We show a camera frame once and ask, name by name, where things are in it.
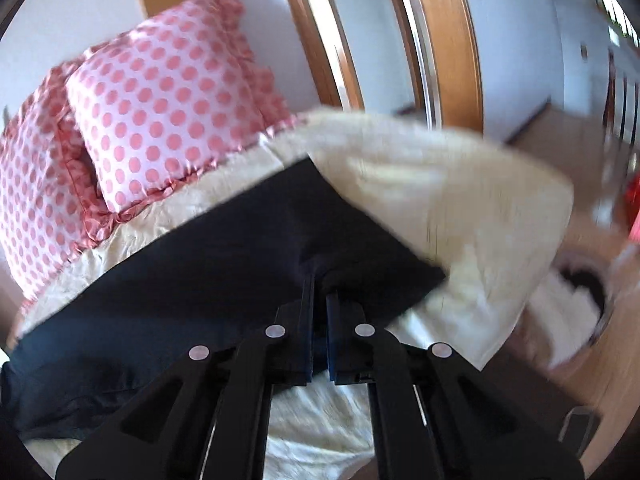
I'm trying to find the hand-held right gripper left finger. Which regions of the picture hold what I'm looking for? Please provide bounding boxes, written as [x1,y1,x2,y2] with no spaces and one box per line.
[55,271,317,480]

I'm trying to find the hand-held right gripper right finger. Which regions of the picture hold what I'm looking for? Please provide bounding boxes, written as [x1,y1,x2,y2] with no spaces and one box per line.
[325,293,586,480]

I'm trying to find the black pants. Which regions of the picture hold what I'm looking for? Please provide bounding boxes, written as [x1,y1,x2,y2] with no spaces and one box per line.
[0,157,447,441]

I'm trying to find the cream patterned bedspread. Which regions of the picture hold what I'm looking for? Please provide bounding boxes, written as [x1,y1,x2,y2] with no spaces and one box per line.
[10,109,576,480]

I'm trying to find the round laundry basket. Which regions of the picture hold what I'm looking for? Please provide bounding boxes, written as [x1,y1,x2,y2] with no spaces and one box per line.
[522,260,621,368]

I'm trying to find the pink polka dot pillow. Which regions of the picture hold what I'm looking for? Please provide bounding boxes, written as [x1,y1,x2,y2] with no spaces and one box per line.
[65,0,301,213]
[0,60,118,303]

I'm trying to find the grey metal frame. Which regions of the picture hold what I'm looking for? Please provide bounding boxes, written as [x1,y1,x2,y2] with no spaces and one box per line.
[556,406,602,457]

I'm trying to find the wooden door frame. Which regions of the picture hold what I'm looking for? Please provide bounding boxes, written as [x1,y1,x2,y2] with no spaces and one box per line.
[379,0,486,136]
[272,0,365,111]

